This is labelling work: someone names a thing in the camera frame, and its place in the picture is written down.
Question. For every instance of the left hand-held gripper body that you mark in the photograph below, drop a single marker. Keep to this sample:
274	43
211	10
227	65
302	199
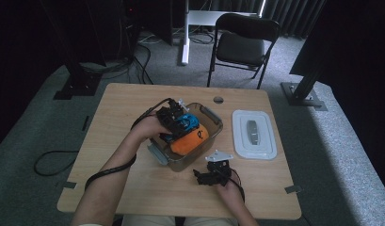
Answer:
171	114

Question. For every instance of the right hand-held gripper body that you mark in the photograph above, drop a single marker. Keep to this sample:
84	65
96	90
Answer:
220	172

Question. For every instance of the blue toy car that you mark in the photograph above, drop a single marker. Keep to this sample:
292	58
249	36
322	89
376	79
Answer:
188	121

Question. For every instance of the orange plush toy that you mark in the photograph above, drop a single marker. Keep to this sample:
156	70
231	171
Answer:
188	141

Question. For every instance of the clear plastic container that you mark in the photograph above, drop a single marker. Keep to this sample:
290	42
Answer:
209	121

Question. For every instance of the white container lid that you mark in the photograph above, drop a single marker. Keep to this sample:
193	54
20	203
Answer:
254	135

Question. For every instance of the person's left hand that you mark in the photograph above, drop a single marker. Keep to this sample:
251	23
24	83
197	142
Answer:
149	127

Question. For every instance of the person's right hand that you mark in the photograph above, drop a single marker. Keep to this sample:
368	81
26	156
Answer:
229	191

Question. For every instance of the person's beige trousers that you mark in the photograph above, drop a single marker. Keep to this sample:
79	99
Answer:
205	221

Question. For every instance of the grey tape piece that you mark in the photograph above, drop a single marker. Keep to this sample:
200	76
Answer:
293	189
70	185

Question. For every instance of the small black strip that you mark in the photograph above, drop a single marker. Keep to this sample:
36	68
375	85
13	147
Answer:
85	123

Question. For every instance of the black metal stand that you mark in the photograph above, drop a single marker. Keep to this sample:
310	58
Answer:
303	94
78	84

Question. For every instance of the black folding chair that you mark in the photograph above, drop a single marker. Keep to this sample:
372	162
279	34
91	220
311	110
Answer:
243	47

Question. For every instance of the dark curtain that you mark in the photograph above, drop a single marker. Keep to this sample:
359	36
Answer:
293	15

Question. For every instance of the white desk frame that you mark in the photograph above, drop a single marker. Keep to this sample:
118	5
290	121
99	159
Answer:
193	19

